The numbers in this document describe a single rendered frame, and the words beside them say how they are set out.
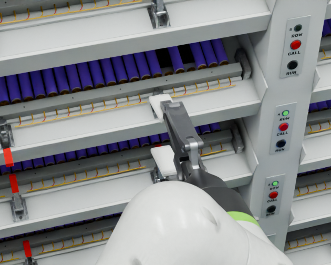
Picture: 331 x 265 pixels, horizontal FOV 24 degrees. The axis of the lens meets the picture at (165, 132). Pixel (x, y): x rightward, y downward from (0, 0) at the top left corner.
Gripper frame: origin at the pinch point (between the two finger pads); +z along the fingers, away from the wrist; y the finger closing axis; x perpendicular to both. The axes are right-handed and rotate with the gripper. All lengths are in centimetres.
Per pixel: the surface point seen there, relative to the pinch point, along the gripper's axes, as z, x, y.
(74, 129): 18.9, -10.5, 8.6
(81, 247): 30, -10, 43
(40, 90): 24.3, -14.9, 3.1
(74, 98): 21.5, -9.8, 4.2
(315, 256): 32, 44, 61
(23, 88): 25.2, -17.6, 2.8
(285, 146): 19.9, 28.7, 20.2
